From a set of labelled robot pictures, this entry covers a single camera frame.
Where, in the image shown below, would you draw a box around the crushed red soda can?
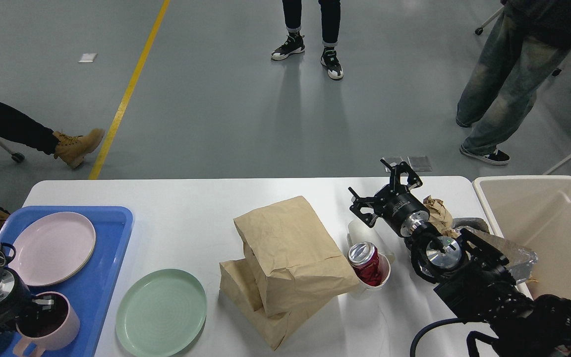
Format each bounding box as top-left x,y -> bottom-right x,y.
347,241 -> 383,287

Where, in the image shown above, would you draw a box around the crumpled brown paper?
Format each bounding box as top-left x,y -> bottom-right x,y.
422,196 -> 459,238

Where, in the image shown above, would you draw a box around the clear plastic wrapper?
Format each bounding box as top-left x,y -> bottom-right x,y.
454,226 -> 538,285

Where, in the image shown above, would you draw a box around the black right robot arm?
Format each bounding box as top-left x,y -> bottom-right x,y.
350,161 -> 571,357

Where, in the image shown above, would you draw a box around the metal floor socket plate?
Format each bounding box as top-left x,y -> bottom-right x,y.
382,156 -> 432,172

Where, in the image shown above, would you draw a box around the pink plate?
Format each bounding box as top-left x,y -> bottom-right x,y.
8,212 -> 97,287

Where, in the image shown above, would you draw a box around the green plate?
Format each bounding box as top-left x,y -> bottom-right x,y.
115,269 -> 208,357

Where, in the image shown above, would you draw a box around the person in black trousers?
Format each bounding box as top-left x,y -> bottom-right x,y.
271,0 -> 344,81

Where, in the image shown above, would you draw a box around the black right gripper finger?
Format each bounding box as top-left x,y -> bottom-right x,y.
348,187 -> 382,228
380,158 -> 422,194

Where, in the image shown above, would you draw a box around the pink mug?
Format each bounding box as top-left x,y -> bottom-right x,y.
13,292 -> 80,357

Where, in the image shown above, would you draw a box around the grey crumpled wrapper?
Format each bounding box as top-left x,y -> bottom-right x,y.
452,217 -> 490,234

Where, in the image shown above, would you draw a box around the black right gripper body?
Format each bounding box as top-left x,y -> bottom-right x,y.
378,192 -> 430,238

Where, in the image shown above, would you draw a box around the upper brown paper bag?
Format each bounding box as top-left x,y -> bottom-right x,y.
233,196 -> 360,316

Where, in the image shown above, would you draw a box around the white office chair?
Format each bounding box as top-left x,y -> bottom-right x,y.
474,6 -> 504,36

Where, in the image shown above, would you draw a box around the seated person tan boots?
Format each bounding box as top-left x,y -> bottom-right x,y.
0,102 -> 105,230

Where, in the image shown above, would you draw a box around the blue plastic tray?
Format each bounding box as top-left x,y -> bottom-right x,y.
0,206 -> 133,357

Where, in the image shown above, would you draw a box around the white paper scrap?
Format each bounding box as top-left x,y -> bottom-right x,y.
78,54 -> 98,63

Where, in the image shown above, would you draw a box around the white paper cup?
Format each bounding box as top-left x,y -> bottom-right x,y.
347,219 -> 395,300

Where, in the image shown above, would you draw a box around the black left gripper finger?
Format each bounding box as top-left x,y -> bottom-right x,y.
29,294 -> 57,323

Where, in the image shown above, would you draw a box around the beige plastic bin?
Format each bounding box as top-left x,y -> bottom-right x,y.
473,176 -> 571,299

